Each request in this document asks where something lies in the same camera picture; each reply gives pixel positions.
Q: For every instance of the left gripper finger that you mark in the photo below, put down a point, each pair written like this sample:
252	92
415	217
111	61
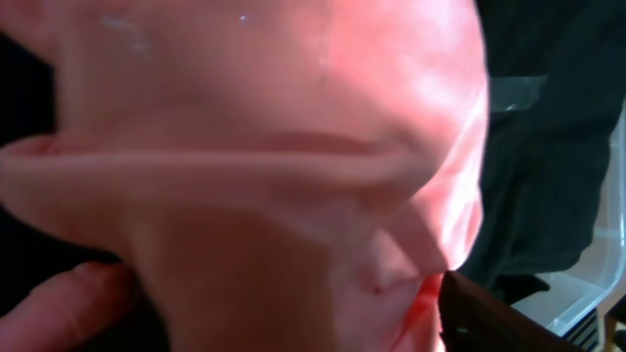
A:
473	320

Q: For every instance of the clear plastic storage bin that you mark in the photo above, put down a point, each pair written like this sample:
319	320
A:
587	264

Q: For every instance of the black garment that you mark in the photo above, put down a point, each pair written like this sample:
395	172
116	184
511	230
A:
568	40

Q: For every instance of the pink garment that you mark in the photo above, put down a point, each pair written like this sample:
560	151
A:
279	175

